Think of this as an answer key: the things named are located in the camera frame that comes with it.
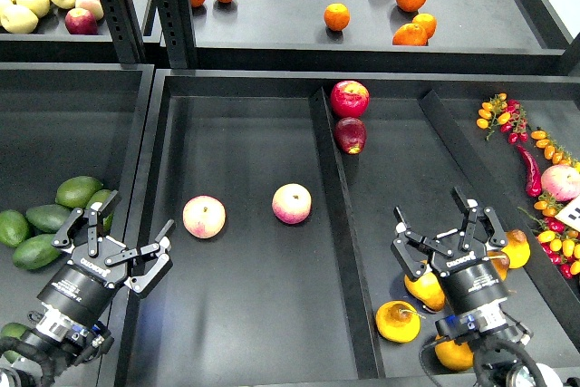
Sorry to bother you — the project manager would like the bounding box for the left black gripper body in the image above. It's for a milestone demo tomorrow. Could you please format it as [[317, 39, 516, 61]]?
[[37, 236, 129, 329]]

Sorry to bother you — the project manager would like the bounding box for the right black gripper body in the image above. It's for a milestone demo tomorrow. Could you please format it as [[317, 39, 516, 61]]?
[[430, 245, 508, 314]]

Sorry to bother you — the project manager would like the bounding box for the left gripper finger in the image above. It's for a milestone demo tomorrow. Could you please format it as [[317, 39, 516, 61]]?
[[104, 219, 175, 298], [52, 190, 121, 256]]

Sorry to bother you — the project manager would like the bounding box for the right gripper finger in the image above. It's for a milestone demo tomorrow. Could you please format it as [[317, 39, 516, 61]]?
[[391, 206, 453, 281], [435, 187, 508, 254]]

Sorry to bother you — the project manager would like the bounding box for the dark green avocado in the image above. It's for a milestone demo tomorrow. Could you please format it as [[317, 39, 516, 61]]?
[[0, 322, 31, 363]]

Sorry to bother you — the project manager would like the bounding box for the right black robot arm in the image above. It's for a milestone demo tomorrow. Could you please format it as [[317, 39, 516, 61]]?
[[391, 188, 547, 386]]

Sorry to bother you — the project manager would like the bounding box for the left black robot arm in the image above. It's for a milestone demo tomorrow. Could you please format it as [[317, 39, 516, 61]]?
[[1, 191, 175, 386]]

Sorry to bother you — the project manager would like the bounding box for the green avocado upper pile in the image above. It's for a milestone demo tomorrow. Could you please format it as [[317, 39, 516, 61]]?
[[25, 204, 71, 234]]

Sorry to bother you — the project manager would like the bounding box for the green avocado pile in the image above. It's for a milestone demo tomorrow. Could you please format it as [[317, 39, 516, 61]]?
[[25, 204, 71, 234], [12, 234, 61, 270]]

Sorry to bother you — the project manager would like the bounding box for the yellow pear with stem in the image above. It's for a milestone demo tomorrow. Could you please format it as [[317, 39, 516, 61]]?
[[488, 250, 510, 281]]

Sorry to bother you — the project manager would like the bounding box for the light green avocado beside top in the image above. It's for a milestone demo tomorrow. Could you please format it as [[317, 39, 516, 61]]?
[[85, 189, 114, 234]]

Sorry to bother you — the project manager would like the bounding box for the yellow pear with brown top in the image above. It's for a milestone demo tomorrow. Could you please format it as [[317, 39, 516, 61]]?
[[501, 229, 531, 269]]

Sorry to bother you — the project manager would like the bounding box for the green avocado lower pile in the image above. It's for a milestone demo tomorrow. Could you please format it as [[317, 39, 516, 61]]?
[[12, 234, 61, 270]]

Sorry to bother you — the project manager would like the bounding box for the light green avocado far left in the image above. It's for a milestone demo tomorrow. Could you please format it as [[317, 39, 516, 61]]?
[[0, 209, 33, 248]]

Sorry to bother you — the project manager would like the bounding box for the red chili pepper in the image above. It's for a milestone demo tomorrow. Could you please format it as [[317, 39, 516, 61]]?
[[516, 145, 542, 198]]

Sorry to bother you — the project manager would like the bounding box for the cherry tomato bunch lower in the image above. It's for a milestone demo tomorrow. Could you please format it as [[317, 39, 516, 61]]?
[[518, 192, 579, 280]]

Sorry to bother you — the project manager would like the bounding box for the white label card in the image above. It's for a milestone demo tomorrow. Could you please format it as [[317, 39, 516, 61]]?
[[556, 197, 580, 231]]

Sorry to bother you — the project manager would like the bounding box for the pink apple left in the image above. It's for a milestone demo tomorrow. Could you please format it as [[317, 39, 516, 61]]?
[[182, 195, 226, 239]]

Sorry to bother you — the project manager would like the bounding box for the pink apple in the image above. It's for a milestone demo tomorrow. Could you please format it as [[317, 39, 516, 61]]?
[[182, 195, 226, 239], [272, 183, 312, 225]]

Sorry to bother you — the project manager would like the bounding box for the pink apple right tray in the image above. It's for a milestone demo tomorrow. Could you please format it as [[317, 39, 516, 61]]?
[[540, 164, 579, 201]]

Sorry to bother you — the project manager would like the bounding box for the orange cherry tomato bunch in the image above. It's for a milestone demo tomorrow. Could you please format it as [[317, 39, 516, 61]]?
[[530, 129, 579, 171]]

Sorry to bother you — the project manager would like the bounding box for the black left tray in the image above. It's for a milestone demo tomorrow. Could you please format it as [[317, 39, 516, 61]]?
[[0, 62, 156, 387]]

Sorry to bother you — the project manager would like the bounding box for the cherry tomato bunch upper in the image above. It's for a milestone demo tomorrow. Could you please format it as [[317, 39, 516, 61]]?
[[476, 92, 528, 144]]

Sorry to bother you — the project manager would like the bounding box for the pink apple centre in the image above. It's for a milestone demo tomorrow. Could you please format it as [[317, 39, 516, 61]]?
[[272, 183, 312, 225]]

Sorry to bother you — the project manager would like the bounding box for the dark red apple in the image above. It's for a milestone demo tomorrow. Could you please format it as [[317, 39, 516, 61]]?
[[333, 117, 367, 155]]

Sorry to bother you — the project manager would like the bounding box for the black divided middle tray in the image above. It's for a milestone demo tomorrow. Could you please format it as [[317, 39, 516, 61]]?
[[99, 70, 579, 386]]

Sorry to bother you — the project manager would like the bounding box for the bright red apple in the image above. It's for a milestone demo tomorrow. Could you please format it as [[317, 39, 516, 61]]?
[[330, 80, 370, 118]]

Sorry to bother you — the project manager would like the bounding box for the orange on shelf front right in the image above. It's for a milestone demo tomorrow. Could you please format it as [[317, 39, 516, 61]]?
[[392, 23, 428, 46]]

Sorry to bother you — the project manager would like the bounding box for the red apple on left shelf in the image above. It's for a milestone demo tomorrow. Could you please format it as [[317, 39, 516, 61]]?
[[65, 8, 98, 35]]

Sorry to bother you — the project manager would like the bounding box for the black upper shelf tray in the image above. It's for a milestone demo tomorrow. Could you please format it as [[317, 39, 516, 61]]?
[[191, 0, 579, 75]]

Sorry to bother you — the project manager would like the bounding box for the pale yellow apple front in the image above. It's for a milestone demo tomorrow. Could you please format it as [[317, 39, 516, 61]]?
[[1, 5, 39, 34]]

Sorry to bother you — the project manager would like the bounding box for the pink peach on shelf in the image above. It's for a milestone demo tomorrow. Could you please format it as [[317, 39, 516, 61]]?
[[75, 0, 104, 21]]

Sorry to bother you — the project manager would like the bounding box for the pale yellow apple middle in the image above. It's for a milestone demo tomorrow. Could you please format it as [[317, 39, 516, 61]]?
[[15, 0, 51, 18]]

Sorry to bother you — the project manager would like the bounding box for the orange on shelf centre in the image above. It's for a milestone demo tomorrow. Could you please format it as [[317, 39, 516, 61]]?
[[324, 3, 351, 32]]

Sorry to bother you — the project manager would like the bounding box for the black shelf upright post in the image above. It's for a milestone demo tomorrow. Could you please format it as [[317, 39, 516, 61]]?
[[101, 0, 146, 64]]

